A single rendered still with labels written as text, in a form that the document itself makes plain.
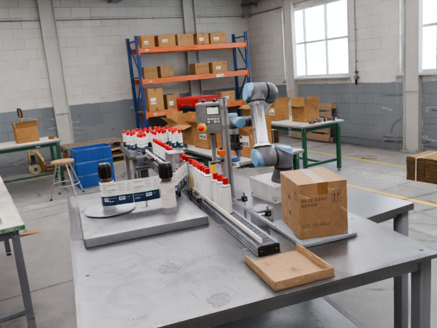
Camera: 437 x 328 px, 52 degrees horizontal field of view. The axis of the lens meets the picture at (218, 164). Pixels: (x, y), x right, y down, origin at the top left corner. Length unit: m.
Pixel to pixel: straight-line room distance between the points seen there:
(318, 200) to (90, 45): 8.62
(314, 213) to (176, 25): 9.22
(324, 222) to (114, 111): 8.56
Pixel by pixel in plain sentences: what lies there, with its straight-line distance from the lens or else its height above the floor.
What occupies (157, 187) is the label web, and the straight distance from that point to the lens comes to 2.81.
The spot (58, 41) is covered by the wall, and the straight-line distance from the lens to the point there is 10.08.
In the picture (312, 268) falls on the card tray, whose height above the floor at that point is 0.83.
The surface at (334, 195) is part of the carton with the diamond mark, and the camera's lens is 2.17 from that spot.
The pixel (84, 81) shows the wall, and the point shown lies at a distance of 10.23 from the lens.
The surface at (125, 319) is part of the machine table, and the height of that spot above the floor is 0.83.
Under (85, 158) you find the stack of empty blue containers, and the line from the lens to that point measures 7.41.
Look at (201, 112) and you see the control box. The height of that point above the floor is 1.42.
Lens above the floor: 1.67
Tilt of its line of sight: 12 degrees down
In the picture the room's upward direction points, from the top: 5 degrees counter-clockwise
